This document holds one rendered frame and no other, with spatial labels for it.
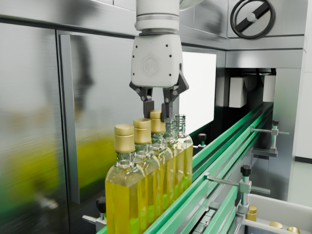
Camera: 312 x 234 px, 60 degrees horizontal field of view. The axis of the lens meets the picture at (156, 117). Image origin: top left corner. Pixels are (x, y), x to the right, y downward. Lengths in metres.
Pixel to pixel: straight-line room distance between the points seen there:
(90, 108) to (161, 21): 0.22
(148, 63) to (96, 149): 0.22
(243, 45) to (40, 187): 1.26
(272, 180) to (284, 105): 0.42
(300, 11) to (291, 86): 0.36
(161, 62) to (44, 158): 0.28
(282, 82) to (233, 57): 0.28
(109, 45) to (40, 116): 0.22
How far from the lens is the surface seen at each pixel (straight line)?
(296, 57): 1.52
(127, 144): 0.46
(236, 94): 1.69
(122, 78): 0.66
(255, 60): 1.54
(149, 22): 0.52
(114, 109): 0.64
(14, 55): 0.50
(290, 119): 1.55
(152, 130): 0.56
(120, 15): 0.68
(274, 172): 1.63
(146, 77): 0.54
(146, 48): 0.53
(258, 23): 1.55
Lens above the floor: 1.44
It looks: 11 degrees down
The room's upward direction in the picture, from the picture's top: straight up
